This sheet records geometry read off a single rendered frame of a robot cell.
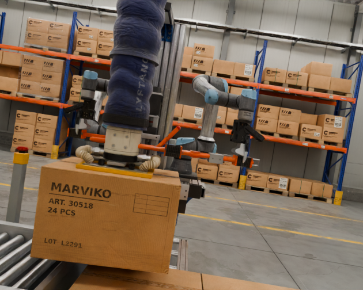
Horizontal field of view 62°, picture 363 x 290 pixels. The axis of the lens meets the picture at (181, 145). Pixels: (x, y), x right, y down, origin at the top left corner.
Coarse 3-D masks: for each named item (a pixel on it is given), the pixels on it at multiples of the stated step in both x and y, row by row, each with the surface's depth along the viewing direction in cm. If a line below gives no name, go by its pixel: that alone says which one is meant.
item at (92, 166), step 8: (104, 160) 138; (80, 168) 133; (88, 168) 133; (96, 168) 133; (104, 168) 134; (112, 168) 135; (120, 168) 137; (128, 168) 138; (136, 176) 134; (144, 176) 134
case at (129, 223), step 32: (64, 160) 150; (64, 192) 128; (96, 192) 128; (128, 192) 129; (160, 192) 130; (64, 224) 129; (96, 224) 129; (128, 224) 130; (160, 224) 130; (32, 256) 129; (64, 256) 129; (96, 256) 130; (128, 256) 131; (160, 256) 131
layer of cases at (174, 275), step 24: (72, 288) 131; (96, 288) 134; (120, 288) 137; (144, 288) 140; (168, 288) 144; (192, 288) 148; (216, 288) 151; (240, 288) 155; (264, 288) 159; (288, 288) 164
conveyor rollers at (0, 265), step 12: (0, 240) 169; (12, 240) 168; (0, 252) 154; (12, 252) 154; (24, 252) 161; (0, 264) 141; (24, 264) 145; (48, 264) 150; (0, 276) 131; (12, 276) 134; (24, 276) 134; (36, 276) 138; (24, 288) 128
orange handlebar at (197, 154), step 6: (84, 132) 171; (90, 138) 144; (96, 138) 144; (102, 138) 148; (138, 144) 145; (144, 144) 146; (156, 150) 146; (162, 150) 146; (186, 150) 151; (192, 150) 149; (192, 156) 147; (198, 156) 147; (204, 156) 146; (252, 162) 148
